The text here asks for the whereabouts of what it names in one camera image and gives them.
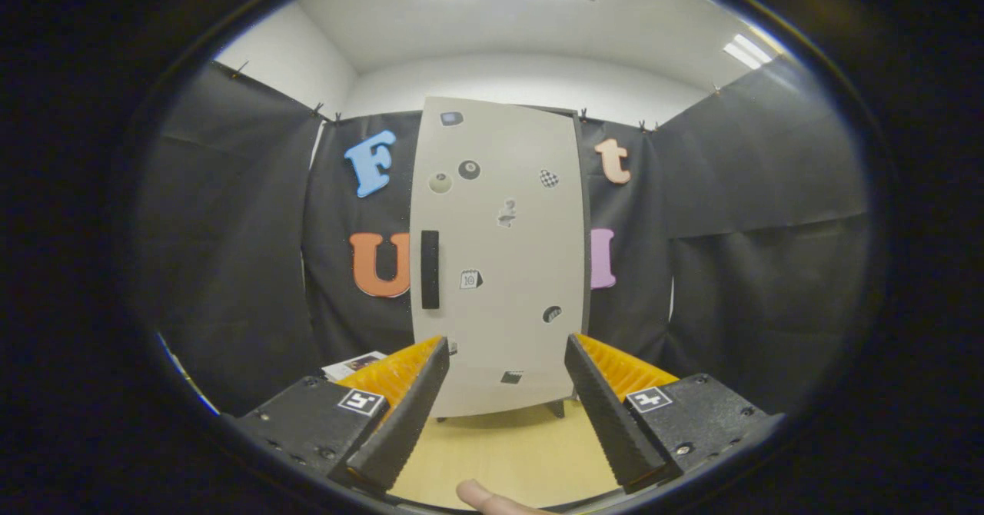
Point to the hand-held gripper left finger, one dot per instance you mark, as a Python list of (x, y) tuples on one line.
[(407, 423)]

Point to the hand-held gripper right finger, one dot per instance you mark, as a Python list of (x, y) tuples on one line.
[(607, 423)]

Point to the grey shoe cabinet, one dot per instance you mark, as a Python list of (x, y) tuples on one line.
[(587, 254)]

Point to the white shoe cabinet door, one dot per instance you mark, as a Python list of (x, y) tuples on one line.
[(507, 269)]

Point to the white book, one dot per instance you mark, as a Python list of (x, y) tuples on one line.
[(350, 364)]

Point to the black backdrop cloth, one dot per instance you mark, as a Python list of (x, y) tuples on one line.
[(231, 269)]

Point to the small ceiling light panel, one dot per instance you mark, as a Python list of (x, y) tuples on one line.
[(747, 51)]

